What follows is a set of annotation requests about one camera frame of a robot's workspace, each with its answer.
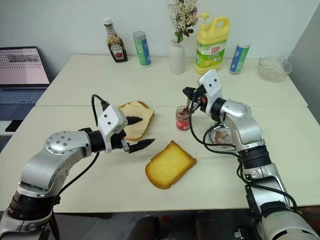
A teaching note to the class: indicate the open laptop computer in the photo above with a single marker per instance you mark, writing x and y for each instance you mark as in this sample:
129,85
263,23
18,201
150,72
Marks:
22,70

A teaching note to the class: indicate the toasted golden bread slice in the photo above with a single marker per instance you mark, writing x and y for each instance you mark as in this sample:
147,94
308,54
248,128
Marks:
170,167

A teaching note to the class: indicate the brown crust bread slice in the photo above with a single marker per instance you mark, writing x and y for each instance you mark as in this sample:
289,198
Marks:
136,103

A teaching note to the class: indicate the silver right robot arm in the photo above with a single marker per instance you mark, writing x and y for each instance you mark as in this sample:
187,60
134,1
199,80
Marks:
246,125

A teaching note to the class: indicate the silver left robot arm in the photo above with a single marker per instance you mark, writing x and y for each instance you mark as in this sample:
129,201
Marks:
60,143

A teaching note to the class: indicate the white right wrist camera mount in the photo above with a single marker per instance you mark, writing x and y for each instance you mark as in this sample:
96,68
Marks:
212,85

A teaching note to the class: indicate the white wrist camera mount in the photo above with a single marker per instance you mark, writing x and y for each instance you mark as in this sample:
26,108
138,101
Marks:
212,85
110,121

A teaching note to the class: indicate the scalloped clear glass bowl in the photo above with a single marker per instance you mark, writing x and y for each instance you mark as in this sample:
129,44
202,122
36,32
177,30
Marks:
273,70

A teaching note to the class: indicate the dark rounded shape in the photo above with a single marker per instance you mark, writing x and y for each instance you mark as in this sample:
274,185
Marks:
145,228

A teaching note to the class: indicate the large pale bread slice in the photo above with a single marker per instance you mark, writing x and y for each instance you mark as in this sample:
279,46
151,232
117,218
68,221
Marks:
136,130

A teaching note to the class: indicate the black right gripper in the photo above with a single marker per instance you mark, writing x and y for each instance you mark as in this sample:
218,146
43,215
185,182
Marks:
200,101

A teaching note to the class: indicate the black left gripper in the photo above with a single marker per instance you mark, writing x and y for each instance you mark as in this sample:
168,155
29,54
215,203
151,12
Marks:
117,141

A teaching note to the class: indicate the small clear glass bowl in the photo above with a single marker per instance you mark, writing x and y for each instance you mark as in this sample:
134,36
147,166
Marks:
222,147

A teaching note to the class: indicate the small glass jam jar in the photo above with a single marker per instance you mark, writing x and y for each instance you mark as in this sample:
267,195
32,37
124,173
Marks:
183,122

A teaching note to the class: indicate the blue green cylinder canister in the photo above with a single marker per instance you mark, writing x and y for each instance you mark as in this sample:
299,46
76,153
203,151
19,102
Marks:
239,58
143,50

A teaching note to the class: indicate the yellow dish soap pump bottle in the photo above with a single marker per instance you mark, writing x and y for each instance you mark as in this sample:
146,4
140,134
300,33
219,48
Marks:
211,50

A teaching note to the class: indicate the small metal spoon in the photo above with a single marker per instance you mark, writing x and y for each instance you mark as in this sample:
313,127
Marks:
186,103

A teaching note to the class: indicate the pinkish food pieces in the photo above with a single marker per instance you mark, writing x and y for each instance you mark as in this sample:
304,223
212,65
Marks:
222,136

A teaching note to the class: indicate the dried flower bouquet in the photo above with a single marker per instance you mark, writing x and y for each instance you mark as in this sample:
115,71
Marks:
182,17

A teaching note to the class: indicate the white ceramic vase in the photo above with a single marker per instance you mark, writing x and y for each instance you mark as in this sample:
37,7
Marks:
177,58

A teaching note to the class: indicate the ketchup bottle with white cap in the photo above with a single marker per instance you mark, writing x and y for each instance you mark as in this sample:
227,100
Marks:
117,47

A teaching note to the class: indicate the flat black phone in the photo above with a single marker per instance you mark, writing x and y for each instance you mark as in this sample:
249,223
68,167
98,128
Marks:
13,125

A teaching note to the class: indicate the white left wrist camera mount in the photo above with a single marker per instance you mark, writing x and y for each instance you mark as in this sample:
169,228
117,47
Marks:
110,121

